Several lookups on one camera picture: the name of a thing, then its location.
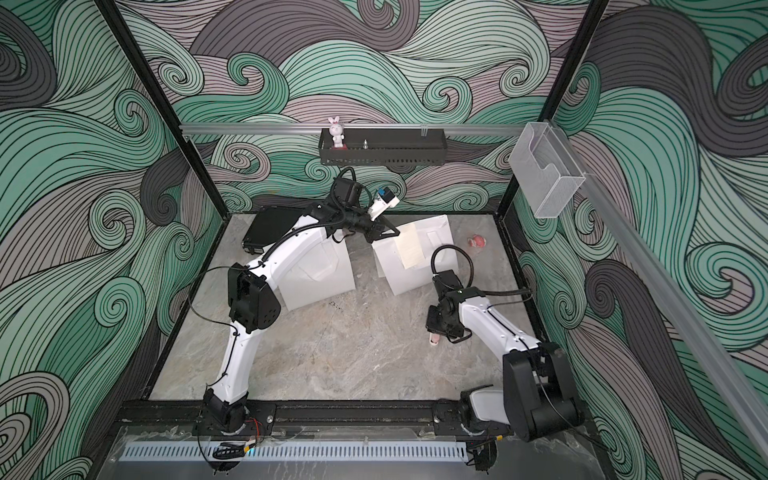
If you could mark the white rabbit figurine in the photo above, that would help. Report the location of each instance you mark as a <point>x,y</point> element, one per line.
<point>336,130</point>

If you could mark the black wall shelf tray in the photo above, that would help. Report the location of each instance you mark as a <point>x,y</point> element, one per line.
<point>384,147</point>

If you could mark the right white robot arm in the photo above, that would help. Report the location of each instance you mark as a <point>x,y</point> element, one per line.
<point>538,395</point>

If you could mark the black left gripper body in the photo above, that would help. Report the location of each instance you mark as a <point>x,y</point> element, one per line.
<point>358,223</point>

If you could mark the black corner frame post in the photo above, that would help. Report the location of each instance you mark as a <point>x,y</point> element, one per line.
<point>120,30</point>
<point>572,61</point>

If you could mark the black corner frame post right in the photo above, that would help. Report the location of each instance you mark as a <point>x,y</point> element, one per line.
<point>572,61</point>

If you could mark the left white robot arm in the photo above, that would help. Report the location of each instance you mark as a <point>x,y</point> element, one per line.
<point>253,304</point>

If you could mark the black corner frame post left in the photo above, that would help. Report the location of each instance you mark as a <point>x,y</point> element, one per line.
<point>120,30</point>

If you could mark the aluminium wall rail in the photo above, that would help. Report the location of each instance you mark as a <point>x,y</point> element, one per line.
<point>273,128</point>
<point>682,201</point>

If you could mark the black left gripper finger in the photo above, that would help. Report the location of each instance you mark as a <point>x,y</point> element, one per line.
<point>372,236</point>
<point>382,227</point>

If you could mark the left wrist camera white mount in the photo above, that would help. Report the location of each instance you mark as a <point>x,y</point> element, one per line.
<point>384,199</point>

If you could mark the small pink toy figure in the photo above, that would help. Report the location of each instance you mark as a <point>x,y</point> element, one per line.
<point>477,241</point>

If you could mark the clear acrylic wall holder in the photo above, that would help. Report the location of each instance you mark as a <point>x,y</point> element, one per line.
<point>544,163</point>

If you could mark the cream lined paper receipt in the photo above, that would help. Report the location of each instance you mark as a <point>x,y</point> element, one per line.
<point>408,246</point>

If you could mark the aluminium wall rail back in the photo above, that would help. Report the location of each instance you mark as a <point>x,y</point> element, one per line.
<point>273,128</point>

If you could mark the white non-woven bag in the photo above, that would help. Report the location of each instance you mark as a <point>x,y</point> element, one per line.
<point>433,232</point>
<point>324,272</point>

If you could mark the white slotted cable duct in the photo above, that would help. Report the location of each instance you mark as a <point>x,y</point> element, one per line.
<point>301,451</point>

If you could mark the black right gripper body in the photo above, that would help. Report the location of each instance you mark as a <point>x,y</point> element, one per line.
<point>437,320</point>

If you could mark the aluminium wall rail right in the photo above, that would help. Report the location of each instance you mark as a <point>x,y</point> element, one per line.
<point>682,201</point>

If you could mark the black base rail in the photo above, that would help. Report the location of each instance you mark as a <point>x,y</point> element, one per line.
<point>441,417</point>

